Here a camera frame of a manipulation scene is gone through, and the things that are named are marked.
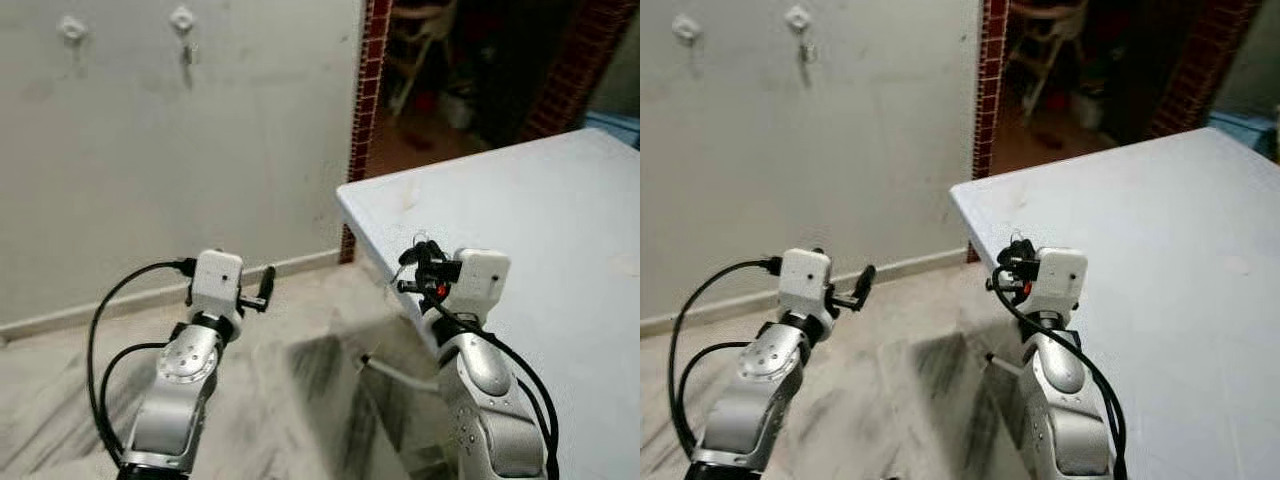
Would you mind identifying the white plastic table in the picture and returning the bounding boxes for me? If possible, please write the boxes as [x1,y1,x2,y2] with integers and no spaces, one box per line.
[950,127,1280,480]
[337,128,641,480]

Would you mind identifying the light blue box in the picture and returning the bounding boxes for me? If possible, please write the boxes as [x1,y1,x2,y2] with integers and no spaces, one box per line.
[583,110,641,150]
[1205,110,1280,162]

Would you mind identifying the red brick pillar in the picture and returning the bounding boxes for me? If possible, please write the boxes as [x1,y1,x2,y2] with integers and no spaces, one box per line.
[1145,0,1263,141]
[515,0,637,142]

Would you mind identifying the pale wall baseboard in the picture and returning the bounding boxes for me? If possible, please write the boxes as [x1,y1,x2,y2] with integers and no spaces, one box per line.
[0,250,347,341]
[640,250,973,336]

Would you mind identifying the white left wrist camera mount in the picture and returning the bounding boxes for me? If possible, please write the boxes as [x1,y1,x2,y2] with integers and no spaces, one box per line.
[779,248,834,319]
[190,250,245,321]

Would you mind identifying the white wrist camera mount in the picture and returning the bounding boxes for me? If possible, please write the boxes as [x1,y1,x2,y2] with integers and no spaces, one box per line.
[190,250,245,321]
[779,248,834,319]
[1036,247,1088,319]
[452,249,512,323]

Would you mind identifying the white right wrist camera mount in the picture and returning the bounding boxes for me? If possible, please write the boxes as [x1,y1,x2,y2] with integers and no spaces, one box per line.
[452,249,512,323]
[1036,247,1088,319]

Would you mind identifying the red brick door frame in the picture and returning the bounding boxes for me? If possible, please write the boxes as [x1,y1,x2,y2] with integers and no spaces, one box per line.
[965,0,1010,264]
[340,0,394,265]

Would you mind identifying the short black left arm cable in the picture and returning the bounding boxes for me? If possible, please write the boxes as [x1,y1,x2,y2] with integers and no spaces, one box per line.
[98,342,169,453]
[678,341,753,441]

